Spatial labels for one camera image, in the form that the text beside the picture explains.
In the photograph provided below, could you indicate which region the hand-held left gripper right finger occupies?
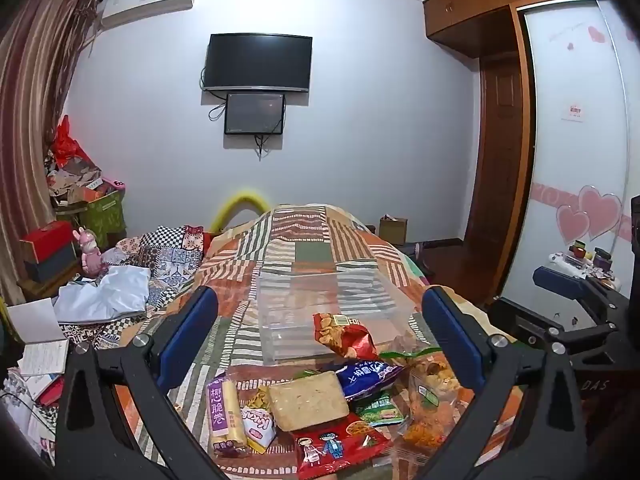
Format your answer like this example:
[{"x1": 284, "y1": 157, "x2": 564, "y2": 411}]
[{"x1": 420, "y1": 287, "x2": 588, "y2": 480}]

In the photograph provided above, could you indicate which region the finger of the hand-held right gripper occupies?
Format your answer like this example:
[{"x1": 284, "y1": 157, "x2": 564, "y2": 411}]
[
  {"x1": 533, "y1": 266, "x2": 632, "y2": 323},
  {"x1": 487, "y1": 296, "x2": 623, "y2": 358}
]

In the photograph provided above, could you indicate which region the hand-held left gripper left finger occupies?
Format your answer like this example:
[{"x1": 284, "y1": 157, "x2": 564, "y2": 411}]
[{"x1": 55, "y1": 285, "x2": 236, "y2": 480}]

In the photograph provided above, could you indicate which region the purple yellow wafer roll packet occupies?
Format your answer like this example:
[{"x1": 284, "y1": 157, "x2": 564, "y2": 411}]
[{"x1": 206, "y1": 375, "x2": 249, "y2": 459}]

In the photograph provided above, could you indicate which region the clear bag of fried snacks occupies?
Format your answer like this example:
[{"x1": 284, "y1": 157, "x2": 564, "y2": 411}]
[{"x1": 400, "y1": 354, "x2": 463, "y2": 453}]

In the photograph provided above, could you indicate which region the clear plastic container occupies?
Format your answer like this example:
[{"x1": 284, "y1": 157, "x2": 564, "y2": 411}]
[{"x1": 255, "y1": 267, "x2": 417, "y2": 365}]

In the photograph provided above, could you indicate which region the beige cracker packet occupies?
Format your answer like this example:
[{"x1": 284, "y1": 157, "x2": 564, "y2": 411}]
[{"x1": 267, "y1": 371, "x2": 351, "y2": 432}]

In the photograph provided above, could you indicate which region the white tray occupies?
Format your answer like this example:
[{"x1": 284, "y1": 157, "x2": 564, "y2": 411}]
[{"x1": 547, "y1": 252, "x2": 593, "y2": 278}]

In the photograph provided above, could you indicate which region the green-edged clear snack bag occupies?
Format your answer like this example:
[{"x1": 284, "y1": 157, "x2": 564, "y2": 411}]
[{"x1": 380, "y1": 332, "x2": 443, "y2": 361}]

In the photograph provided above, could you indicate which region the checkered patterned quilt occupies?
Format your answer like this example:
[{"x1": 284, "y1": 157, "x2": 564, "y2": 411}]
[{"x1": 59, "y1": 225, "x2": 207, "y2": 352}]

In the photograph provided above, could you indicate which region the blue snack packet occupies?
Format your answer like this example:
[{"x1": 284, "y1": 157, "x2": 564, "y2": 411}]
[{"x1": 334, "y1": 360, "x2": 405, "y2": 402}]

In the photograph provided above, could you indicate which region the white pillow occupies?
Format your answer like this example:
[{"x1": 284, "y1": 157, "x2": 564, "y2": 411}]
[{"x1": 52, "y1": 265, "x2": 152, "y2": 324}]

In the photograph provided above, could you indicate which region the small yellow snack packet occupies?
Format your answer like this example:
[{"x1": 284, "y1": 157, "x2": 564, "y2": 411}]
[{"x1": 247, "y1": 385, "x2": 272, "y2": 411}]

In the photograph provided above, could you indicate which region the green snack packet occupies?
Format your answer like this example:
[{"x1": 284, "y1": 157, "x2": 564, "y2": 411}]
[{"x1": 356, "y1": 391, "x2": 405, "y2": 427}]

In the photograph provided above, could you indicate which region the red chip bag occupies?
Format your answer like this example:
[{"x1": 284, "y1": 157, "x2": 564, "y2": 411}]
[{"x1": 312, "y1": 312, "x2": 377, "y2": 361}]

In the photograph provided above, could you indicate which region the white red small packet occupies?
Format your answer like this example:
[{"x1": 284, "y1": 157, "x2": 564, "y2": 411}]
[{"x1": 241, "y1": 400, "x2": 277, "y2": 454}]

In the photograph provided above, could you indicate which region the small brown cardboard box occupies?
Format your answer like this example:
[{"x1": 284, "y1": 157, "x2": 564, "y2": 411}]
[{"x1": 378, "y1": 214, "x2": 409, "y2": 247}]

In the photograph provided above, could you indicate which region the pink toy figure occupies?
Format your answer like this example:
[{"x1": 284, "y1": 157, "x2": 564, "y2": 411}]
[{"x1": 73, "y1": 227, "x2": 109, "y2": 277}]

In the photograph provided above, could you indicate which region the wooden door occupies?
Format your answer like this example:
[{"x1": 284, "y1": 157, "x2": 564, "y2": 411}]
[{"x1": 464, "y1": 51, "x2": 532, "y2": 262}]

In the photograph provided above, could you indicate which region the yellow foam tube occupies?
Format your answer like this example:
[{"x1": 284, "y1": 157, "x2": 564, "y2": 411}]
[{"x1": 210, "y1": 187, "x2": 272, "y2": 234}]

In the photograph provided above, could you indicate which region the green cardboard box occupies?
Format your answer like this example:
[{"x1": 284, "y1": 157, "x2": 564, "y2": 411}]
[{"x1": 79, "y1": 189, "x2": 127, "y2": 249}]

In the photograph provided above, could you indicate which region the striped patchwork blanket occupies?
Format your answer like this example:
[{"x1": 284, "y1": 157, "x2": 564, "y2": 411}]
[{"x1": 125, "y1": 204, "x2": 521, "y2": 480}]

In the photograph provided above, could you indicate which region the white open notebook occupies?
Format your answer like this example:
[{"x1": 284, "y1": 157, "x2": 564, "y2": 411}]
[{"x1": 6, "y1": 297, "x2": 71, "y2": 377}]

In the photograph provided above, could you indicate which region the dark grey box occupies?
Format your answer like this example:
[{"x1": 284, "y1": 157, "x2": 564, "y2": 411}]
[{"x1": 22, "y1": 247, "x2": 79, "y2": 284}]

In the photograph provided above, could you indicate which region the red packet with cartoon figures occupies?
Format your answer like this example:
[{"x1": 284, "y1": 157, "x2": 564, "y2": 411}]
[{"x1": 292, "y1": 419, "x2": 394, "y2": 480}]

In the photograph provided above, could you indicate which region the red shoe box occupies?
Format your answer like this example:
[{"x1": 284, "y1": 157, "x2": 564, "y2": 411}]
[{"x1": 20, "y1": 220, "x2": 77, "y2": 264}]

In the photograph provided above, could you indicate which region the pile of books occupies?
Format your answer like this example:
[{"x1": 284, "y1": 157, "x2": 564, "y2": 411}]
[{"x1": 0, "y1": 369, "x2": 67, "y2": 466}]

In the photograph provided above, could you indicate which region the pile of papers and cardboard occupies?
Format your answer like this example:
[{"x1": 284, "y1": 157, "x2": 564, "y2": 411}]
[{"x1": 46, "y1": 154, "x2": 127, "y2": 207}]

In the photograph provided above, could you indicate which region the red plastic bag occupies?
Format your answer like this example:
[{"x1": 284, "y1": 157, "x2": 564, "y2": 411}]
[{"x1": 53, "y1": 115, "x2": 84, "y2": 167}]

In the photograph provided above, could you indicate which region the striped brown curtain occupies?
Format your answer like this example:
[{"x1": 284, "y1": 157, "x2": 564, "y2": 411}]
[{"x1": 0, "y1": 0, "x2": 104, "y2": 306}]

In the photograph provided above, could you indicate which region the wooden overhead cabinet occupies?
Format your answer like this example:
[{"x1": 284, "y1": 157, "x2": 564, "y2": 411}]
[{"x1": 421, "y1": 0, "x2": 610, "y2": 54}]

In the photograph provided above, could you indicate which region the white air conditioner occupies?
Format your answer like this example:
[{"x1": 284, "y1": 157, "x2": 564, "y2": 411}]
[{"x1": 100, "y1": 0, "x2": 200, "y2": 29}]

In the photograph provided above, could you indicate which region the small black wall monitor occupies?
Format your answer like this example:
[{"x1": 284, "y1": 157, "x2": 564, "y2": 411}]
[{"x1": 223, "y1": 92, "x2": 287, "y2": 136}]

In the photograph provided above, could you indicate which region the black wall television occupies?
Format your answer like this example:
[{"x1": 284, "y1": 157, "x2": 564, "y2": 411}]
[{"x1": 204, "y1": 33, "x2": 314, "y2": 94}]

